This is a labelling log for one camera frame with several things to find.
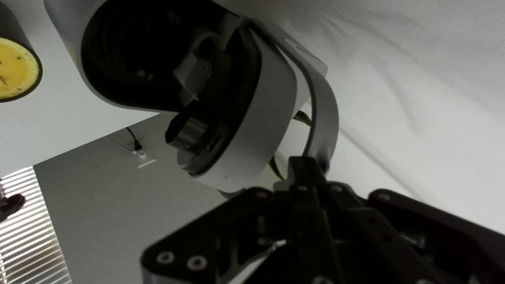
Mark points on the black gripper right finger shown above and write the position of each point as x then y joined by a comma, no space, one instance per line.
399,237

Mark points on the white wall power outlet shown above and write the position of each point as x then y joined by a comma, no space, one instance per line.
142,158

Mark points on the dark brown fuzzy object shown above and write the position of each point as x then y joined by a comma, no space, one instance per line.
10,206

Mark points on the white window blinds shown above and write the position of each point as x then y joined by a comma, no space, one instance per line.
32,231

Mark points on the dark jar candle yellow wax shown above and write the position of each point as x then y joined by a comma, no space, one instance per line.
13,68

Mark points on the grey pod coffee maker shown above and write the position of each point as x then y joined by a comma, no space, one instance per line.
262,105

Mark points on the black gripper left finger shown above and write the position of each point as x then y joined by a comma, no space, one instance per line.
231,237

